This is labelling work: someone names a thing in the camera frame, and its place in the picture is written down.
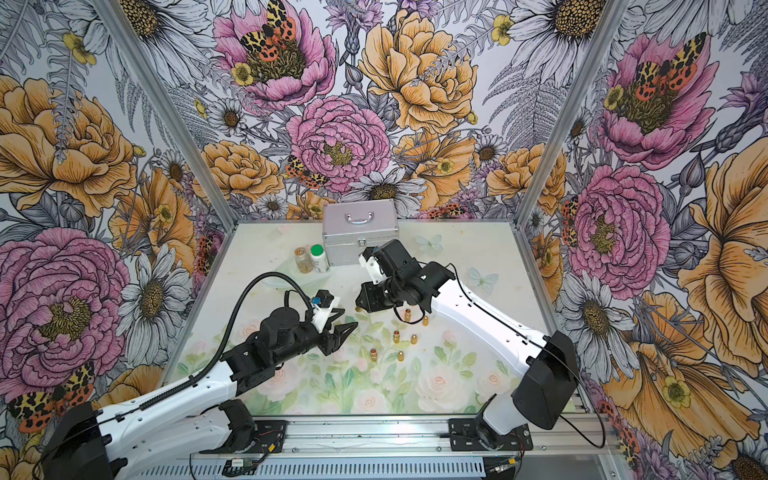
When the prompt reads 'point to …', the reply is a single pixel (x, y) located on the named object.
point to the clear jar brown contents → (304, 260)
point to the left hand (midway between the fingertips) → (347, 324)
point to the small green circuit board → (244, 463)
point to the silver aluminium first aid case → (352, 226)
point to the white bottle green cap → (319, 258)
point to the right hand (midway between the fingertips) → (362, 309)
